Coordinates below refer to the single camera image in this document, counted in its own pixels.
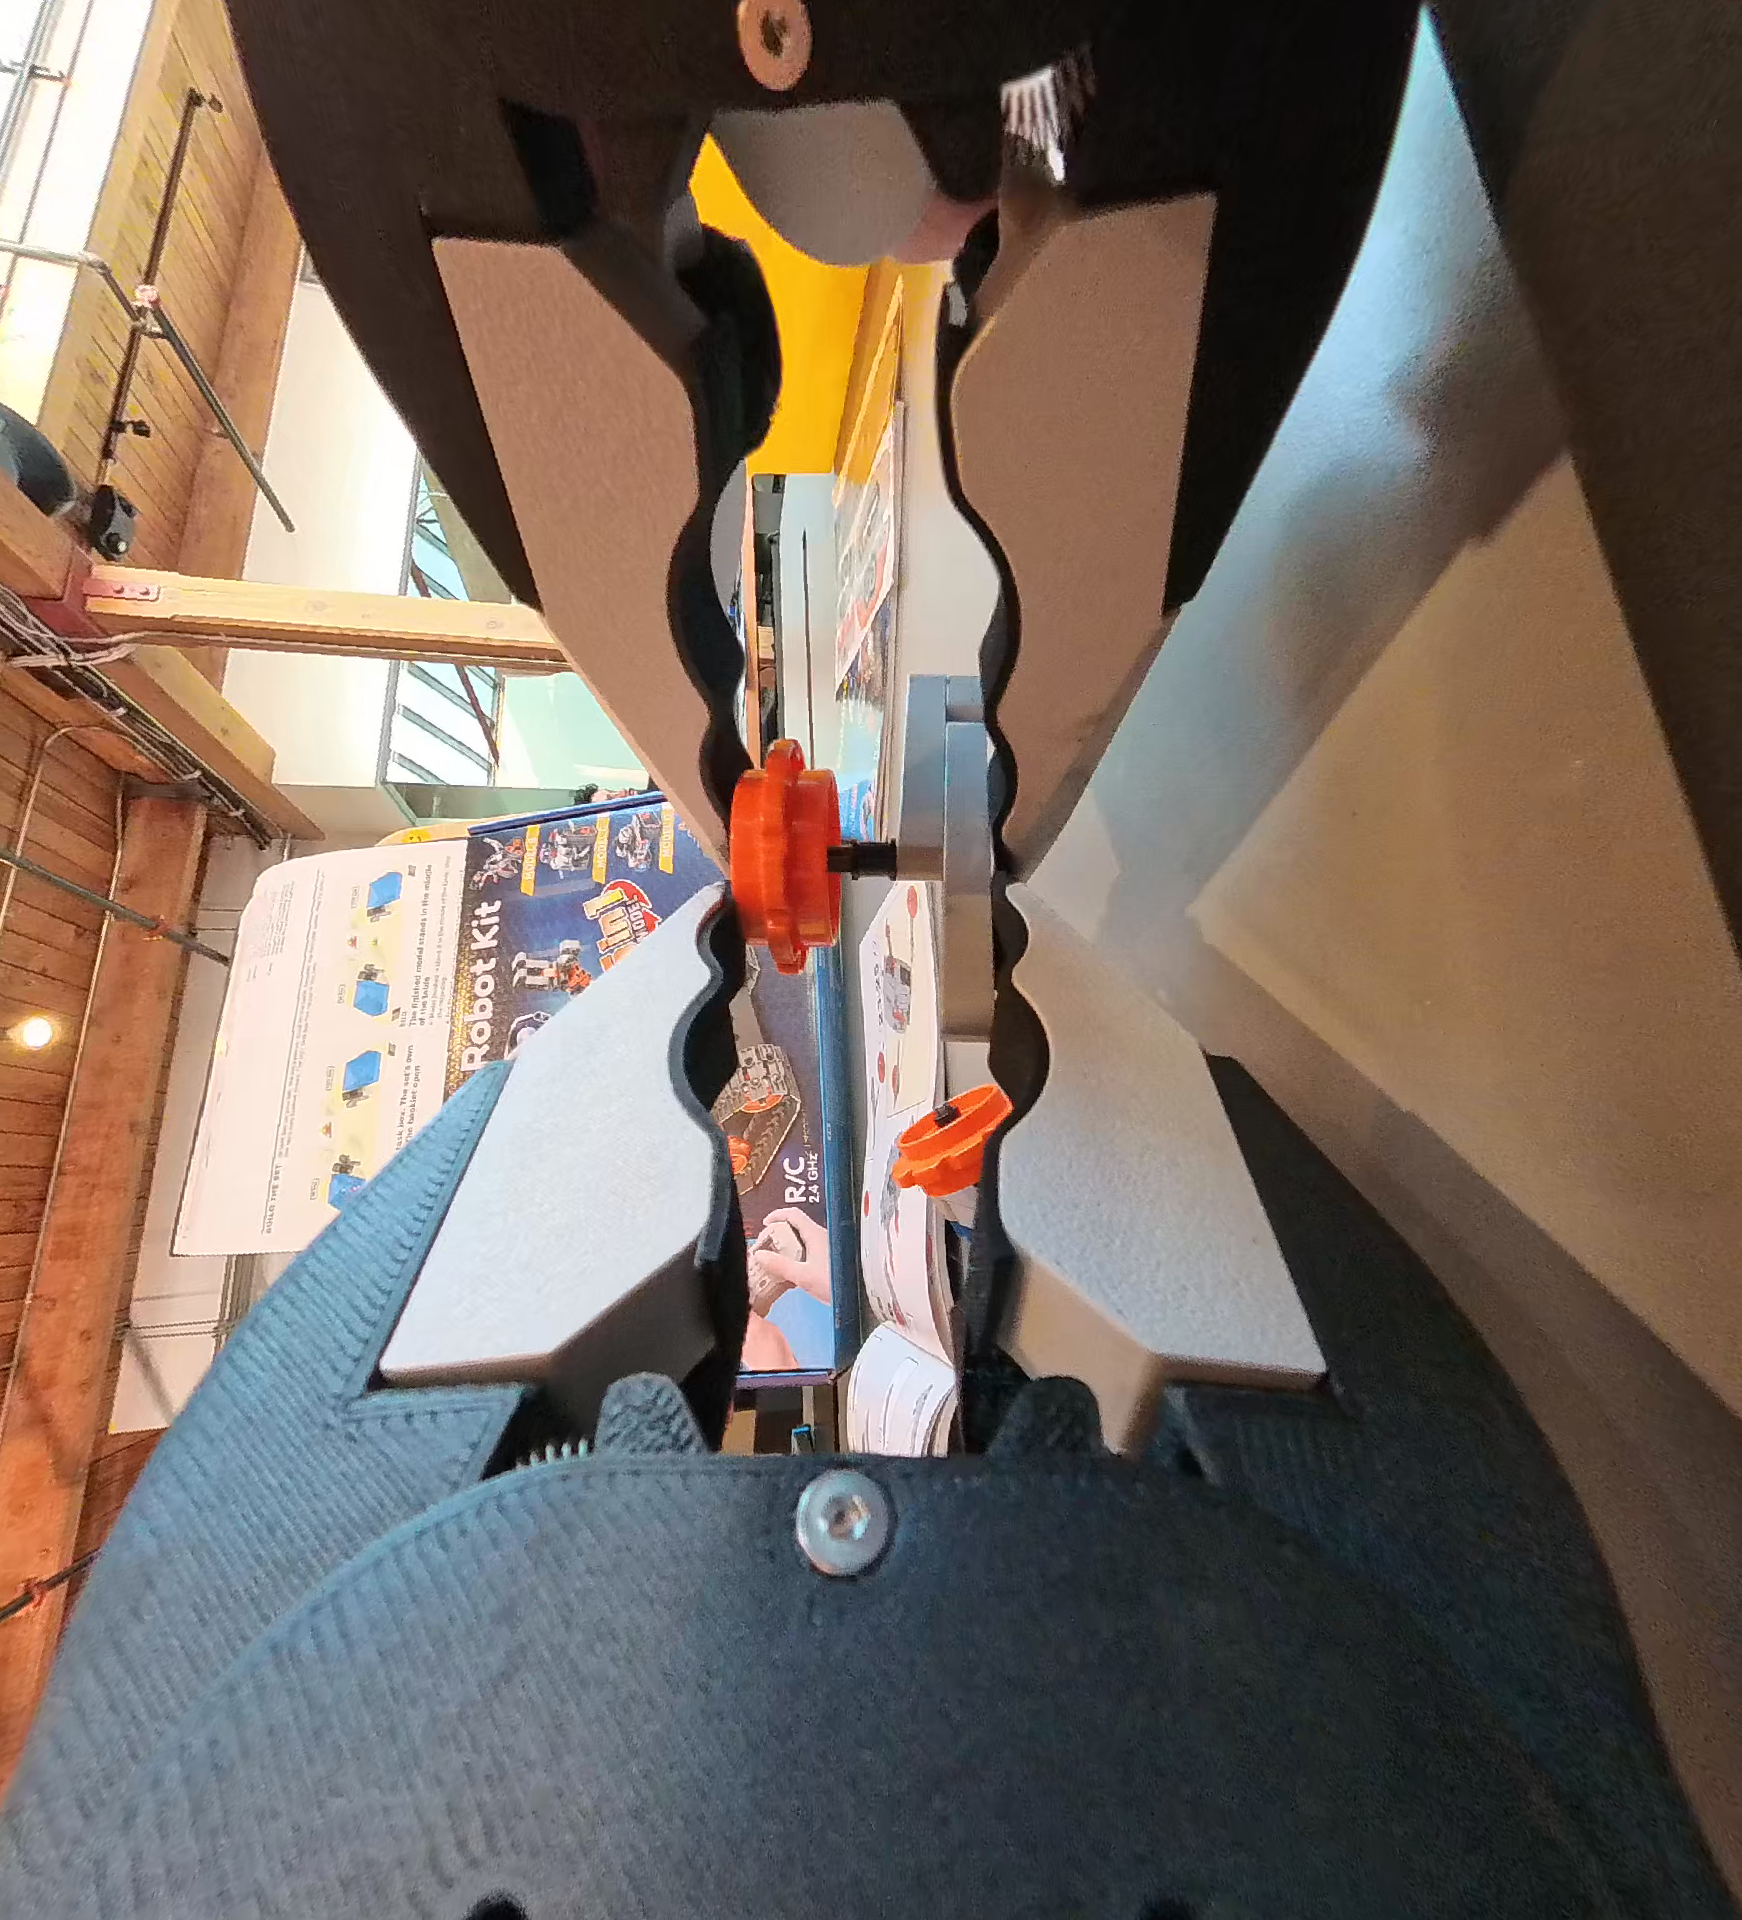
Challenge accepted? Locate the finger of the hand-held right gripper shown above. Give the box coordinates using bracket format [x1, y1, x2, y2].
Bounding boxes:
[941, 187, 1222, 885]
[427, 232, 756, 846]

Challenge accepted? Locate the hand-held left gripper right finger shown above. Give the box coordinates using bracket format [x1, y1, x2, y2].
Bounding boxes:
[959, 878, 1330, 1455]

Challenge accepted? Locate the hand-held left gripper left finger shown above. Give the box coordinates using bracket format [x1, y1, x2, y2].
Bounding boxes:
[375, 883, 749, 1409]

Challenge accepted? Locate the grey toy beam assembly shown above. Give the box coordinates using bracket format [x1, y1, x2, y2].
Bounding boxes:
[899, 675, 999, 1044]

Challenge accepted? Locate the orange toy gear wheel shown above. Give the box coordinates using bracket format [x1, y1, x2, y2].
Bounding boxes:
[728, 738, 845, 974]
[892, 1083, 1015, 1200]

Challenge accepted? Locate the grey desk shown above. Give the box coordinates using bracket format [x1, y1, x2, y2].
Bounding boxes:
[741, 0, 1742, 1920]

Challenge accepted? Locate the tan cardboard box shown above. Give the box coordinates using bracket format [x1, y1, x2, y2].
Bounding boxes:
[836, 262, 905, 483]

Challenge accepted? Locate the blue toy kit box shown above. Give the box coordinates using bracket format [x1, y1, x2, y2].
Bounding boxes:
[462, 793, 861, 1386]

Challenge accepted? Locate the large glass window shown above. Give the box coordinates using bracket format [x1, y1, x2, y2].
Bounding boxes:
[375, 464, 648, 791]

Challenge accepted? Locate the yellow plastic storage bin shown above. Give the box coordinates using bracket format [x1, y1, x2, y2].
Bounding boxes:
[687, 134, 951, 483]

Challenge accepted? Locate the pale wooden beam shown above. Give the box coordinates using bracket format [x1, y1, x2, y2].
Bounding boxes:
[82, 567, 574, 673]

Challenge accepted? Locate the black metal pole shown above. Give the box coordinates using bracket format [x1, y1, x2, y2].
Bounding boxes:
[89, 86, 297, 560]

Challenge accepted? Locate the white instruction manual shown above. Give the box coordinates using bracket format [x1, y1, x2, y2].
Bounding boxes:
[840, 883, 965, 1461]

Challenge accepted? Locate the white printed paper sheet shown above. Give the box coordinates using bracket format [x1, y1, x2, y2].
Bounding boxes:
[169, 836, 471, 1260]

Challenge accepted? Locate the blue booklet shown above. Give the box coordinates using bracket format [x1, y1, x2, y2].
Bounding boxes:
[827, 644, 898, 846]

